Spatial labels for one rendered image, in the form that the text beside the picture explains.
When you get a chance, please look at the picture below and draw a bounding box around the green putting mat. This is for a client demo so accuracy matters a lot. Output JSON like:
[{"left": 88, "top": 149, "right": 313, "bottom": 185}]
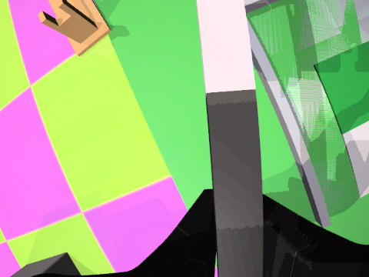
[{"left": 95, "top": 0, "right": 369, "bottom": 245}]

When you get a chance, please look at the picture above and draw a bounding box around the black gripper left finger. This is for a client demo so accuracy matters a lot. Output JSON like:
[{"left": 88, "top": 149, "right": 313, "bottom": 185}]
[{"left": 31, "top": 189, "right": 216, "bottom": 277}]

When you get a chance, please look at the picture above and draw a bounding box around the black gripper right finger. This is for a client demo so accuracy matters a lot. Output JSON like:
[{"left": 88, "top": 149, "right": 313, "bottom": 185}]
[{"left": 262, "top": 194, "right": 369, "bottom": 277}]

